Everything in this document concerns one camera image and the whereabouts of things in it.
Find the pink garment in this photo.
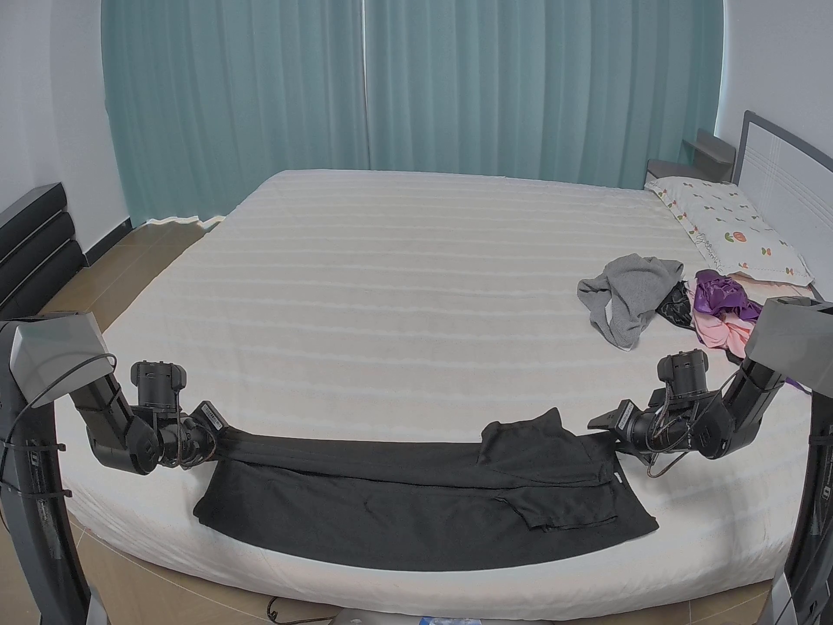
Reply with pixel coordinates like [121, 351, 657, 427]
[693, 313, 756, 359]

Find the blue-green curtain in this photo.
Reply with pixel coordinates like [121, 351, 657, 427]
[362, 0, 726, 188]
[101, 0, 372, 227]

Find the white printed pillow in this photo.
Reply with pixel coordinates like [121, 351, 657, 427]
[644, 176, 816, 285]

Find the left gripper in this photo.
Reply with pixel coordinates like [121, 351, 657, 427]
[192, 400, 234, 461]

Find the black cable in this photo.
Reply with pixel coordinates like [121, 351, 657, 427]
[267, 595, 336, 625]
[0, 352, 119, 480]

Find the black chest of drawers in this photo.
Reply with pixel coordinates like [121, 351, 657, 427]
[0, 181, 85, 314]

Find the grey garment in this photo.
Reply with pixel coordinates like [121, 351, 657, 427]
[577, 253, 685, 352]

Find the black T-shirt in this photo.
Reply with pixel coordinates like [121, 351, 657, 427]
[192, 408, 660, 565]

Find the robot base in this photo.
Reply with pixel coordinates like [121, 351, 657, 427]
[332, 609, 482, 625]

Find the purple garment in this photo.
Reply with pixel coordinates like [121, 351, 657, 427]
[693, 269, 814, 392]

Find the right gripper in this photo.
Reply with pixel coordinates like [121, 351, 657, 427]
[587, 398, 655, 464]

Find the bed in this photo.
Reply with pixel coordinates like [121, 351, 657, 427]
[49, 109, 833, 610]

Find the black shiny garment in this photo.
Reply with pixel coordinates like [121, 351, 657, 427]
[655, 280, 697, 330]

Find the grey bedside table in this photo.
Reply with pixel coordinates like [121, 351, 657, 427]
[646, 129, 736, 187]

